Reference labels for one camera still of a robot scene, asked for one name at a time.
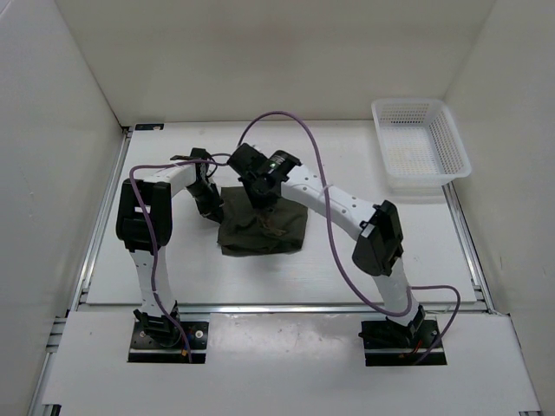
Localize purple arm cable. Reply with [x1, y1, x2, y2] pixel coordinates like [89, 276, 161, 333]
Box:
[237, 110, 461, 364]
[128, 152, 231, 354]

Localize aluminium front rail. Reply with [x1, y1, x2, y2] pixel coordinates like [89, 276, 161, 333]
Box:
[178, 303, 382, 315]

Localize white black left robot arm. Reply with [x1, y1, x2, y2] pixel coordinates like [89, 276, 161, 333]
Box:
[115, 148, 224, 348]

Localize aluminium left side rail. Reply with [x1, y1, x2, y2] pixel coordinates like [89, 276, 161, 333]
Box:
[26, 126, 134, 415]

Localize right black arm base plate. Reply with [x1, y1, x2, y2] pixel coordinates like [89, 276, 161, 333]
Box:
[358, 319, 447, 367]

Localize aluminium right side rail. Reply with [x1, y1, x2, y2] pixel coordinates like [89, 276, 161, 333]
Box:
[442, 183, 497, 315]

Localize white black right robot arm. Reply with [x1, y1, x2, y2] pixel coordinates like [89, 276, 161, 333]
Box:
[228, 143, 425, 347]

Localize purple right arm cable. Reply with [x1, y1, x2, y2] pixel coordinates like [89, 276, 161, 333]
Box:
[237, 110, 461, 364]

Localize white perforated plastic basket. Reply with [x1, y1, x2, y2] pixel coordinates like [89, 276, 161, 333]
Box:
[371, 98, 472, 192]

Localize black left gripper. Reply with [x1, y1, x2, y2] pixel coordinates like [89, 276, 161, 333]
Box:
[186, 182, 225, 224]

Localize olive green shorts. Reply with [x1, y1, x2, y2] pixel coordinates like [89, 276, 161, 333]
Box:
[217, 186, 309, 257]

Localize dark corner label sticker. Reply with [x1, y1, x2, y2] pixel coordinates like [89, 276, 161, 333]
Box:
[134, 123, 165, 131]

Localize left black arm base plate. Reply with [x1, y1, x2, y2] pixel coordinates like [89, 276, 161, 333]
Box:
[127, 321, 209, 365]

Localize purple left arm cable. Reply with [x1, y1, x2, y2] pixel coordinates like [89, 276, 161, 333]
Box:
[128, 152, 231, 354]

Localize aluminium rail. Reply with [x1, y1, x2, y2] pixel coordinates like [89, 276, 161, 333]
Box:
[178, 303, 382, 315]
[442, 183, 497, 315]
[26, 126, 134, 415]

